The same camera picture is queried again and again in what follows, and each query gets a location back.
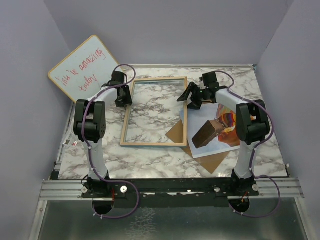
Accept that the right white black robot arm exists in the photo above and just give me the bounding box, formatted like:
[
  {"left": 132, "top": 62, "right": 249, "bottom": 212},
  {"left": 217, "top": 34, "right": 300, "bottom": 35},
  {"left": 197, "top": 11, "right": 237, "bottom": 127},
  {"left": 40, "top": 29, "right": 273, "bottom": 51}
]
[{"left": 177, "top": 70, "right": 274, "bottom": 196}]

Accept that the blue wooden photo frame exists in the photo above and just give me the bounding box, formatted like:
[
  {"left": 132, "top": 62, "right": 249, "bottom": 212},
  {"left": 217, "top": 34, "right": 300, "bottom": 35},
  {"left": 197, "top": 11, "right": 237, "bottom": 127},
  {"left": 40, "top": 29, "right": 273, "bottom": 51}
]
[{"left": 120, "top": 76, "right": 188, "bottom": 148}]

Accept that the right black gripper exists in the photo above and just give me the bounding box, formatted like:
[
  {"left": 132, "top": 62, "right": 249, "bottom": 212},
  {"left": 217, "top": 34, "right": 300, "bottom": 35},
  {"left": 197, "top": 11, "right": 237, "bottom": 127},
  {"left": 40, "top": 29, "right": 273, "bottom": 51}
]
[{"left": 177, "top": 82, "right": 209, "bottom": 111}]

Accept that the small whiteboard with red writing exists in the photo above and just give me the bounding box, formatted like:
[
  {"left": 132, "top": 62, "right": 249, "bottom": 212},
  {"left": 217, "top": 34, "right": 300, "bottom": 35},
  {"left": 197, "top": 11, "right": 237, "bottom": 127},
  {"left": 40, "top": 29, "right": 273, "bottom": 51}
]
[{"left": 48, "top": 35, "right": 119, "bottom": 103}]

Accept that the hot air balloon photo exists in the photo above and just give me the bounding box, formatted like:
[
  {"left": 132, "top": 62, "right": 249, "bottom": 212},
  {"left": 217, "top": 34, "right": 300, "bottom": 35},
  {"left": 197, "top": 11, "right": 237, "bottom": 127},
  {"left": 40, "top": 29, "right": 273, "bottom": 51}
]
[{"left": 187, "top": 103, "right": 240, "bottom": 158}]

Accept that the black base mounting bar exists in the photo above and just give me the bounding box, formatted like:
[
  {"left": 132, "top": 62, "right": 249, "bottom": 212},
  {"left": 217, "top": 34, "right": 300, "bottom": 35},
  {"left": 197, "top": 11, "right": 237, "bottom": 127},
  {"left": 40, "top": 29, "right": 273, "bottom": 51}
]
[{"left": 81, "top": 177, "right": 259, "bottom": 209}]

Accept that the plastic bag with hardware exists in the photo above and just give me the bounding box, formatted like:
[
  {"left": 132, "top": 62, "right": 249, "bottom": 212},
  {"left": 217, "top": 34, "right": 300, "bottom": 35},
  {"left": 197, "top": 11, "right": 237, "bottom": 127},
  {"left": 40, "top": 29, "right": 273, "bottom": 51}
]
[{"left": 62, "top": 132, "right": 79, "bottom": 147}]

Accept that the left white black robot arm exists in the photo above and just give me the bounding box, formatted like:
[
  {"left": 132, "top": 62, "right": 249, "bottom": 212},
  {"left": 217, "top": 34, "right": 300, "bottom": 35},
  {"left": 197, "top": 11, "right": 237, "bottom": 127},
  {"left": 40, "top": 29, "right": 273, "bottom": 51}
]
[{"left": 73, "top": 71, "right": 133, "bottom": 198}]

